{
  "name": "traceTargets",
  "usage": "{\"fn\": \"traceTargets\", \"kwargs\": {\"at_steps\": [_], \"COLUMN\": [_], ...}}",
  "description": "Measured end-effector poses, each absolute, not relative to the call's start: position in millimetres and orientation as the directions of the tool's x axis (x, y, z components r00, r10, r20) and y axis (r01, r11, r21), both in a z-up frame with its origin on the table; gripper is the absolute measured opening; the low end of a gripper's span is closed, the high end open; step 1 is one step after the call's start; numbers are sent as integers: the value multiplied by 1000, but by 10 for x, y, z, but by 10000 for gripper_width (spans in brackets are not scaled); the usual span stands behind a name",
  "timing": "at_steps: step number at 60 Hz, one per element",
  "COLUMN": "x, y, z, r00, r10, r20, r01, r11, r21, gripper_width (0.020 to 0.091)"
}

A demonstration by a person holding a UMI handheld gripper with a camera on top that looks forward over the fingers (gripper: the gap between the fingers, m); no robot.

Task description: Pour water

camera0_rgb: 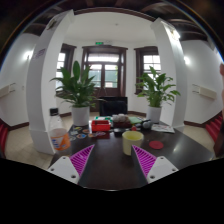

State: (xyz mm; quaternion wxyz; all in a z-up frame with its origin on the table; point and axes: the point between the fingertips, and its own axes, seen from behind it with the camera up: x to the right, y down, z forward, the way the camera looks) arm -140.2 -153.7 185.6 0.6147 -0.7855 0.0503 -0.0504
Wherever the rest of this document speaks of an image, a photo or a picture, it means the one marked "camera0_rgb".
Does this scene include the flat round red coaster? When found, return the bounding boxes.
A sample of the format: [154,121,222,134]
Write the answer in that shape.
[148,140,165,150]

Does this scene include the tray of small white cups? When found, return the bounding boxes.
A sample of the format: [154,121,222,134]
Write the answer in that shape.
[112,113,130,123]

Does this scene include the dark wooden glazed door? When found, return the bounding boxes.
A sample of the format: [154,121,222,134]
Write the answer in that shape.
[81,45,129,113]

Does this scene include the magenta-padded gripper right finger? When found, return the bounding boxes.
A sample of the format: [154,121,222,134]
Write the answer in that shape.
[130,144,179,186]

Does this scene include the green box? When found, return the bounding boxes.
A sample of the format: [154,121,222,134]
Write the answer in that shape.
[93,115,114,122]

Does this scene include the red plastic basket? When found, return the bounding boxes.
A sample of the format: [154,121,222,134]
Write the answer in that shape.
[90,119,112,133]

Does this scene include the white wall heater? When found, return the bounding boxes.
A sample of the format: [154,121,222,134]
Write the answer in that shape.
[192,84,218,100]
[0,83,16,98]

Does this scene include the green folded cloth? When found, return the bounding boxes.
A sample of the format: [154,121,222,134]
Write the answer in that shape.
[128,116,143,125]

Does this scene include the red carpeted staircase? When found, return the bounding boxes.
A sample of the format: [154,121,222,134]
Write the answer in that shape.
[0,123,9,155]
[204,114,224,143]

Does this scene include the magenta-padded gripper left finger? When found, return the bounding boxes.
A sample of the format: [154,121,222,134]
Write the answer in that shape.
[46,143,98,186]

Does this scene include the purple pillar sign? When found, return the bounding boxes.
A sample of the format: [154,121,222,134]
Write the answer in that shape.
[33,48,46,61]

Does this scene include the small black flat device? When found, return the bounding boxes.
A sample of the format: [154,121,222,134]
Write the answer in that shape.
[113,128,125,138]

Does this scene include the potted plant in white pot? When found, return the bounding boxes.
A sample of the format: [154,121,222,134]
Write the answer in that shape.
[49,60,105,127]
[135,65,181,124]

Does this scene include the pale yellow cup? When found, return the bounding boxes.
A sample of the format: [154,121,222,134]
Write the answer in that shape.
[121,130,145,156]

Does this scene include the white printed booklet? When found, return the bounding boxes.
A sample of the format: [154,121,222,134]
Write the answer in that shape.
[150,123,176,134]

